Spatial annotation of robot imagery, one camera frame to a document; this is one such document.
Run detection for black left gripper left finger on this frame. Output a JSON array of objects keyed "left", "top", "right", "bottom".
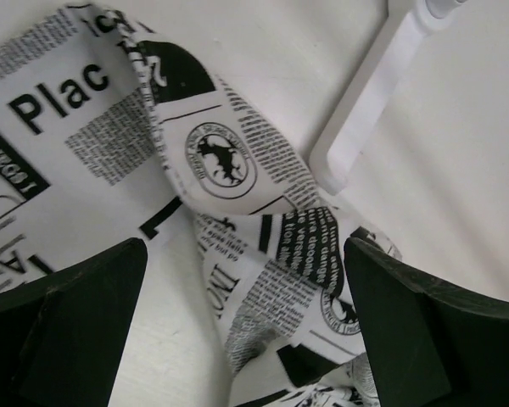
[{"left": 0, "top": 238, "right": 148, "bottom": 406}]

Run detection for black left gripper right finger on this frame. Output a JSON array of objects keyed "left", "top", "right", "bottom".
[{"left": 344, "top": 238, "right": 509, "bottom": 406}]

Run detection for newspaper print trousers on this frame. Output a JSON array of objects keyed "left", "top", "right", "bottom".
[{"left": 0, "top": 3, "right": 399, "bottom": 406}]

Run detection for white metal clothes rack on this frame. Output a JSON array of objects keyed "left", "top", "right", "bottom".
[{"left": 309, "top": 0, "right": 464, "bottom": 196}]

